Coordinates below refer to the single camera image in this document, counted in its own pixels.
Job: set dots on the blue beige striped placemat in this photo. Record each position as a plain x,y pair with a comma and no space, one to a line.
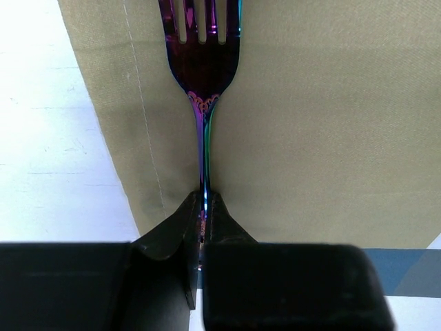
329,132

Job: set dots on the iridescent rainbow fork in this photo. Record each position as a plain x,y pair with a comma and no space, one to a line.
204,70

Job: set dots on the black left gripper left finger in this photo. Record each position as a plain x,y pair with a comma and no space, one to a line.
147,284

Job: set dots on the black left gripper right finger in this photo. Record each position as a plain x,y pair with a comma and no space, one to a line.
249,285

